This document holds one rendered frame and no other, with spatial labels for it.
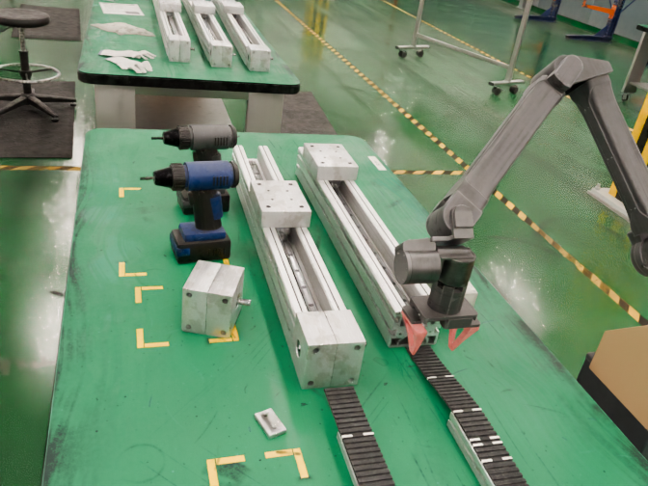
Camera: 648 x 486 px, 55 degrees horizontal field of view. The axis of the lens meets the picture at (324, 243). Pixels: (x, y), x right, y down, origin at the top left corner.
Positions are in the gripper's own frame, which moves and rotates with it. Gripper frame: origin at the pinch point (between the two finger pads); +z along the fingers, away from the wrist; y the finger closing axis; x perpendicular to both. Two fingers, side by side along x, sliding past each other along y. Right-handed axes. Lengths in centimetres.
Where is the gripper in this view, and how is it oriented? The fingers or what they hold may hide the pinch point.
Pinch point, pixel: (432, 346)
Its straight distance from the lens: 113.3
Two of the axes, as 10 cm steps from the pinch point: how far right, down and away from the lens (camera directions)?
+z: -1.3, 8.6, 4.8
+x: 2.9, 5.0, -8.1
